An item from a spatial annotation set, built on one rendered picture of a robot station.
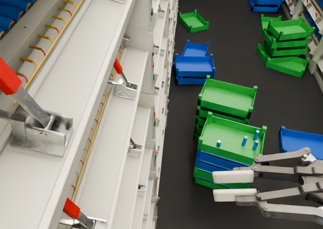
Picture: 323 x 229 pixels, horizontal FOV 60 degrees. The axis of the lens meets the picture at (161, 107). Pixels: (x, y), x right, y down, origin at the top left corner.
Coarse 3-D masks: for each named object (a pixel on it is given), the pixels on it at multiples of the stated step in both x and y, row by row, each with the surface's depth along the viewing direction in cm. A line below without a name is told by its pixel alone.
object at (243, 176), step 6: (216, 174) 49; (222, 174) 49; (228, 174) 49; (234, 174) 49; (240, 174) 48; (246, 174) 48; (252, 174) 48; (216, 180) 51; (222, 180) 50; (228, 180) 50; (234, 180) 50; (240, 180) 50; (246, 180) 50; (252, 180) 50
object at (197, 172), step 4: (196, 168) 153; (196, 172) 155; (200, 172) 154; (204, 172) 153; (200, 176) 156; (204, 176) 155; (208, 176) 154; (212, 180) 155; (224, 184) 153; (228, 184) 152; (232, 184) 151; (236, 184) 149; (240, 184) 148; (244, 184) 153; (248, 184) 145; (236, 188) 152; (240, 188) 150; (244, 188) 149
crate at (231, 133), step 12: (216, 120) 150; (228, 120) 147; (204, 132) 148; (216, 132) 148; (228, 132) 148; (240, 132) 148; (252, 132) 147; (264, 132) 141; (204, 144) 136; (228, 144) 142; (240, 144) 142; (252, 144) 142; (228, 156) 136; (240, 156) 133; (252, 156) 137
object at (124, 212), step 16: (144, 96) 77; (144, 112) 78; (144, 128) 74; (144, 144) 71; (128, 160) 66; (128, 176) 64; (128, 192) 61; (128, 208) 59; (112, 224) 56; (128, 224) 56
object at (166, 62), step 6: (162, 78) 149; (162, 84) 143; (162, 90) 143; (162, 96) 140; (162, 102) 137; (156, 126) 125; (156, 132) 123; (156, 138) 121; (156, 144) 119; (156, 150) 117; (156, 156) 113
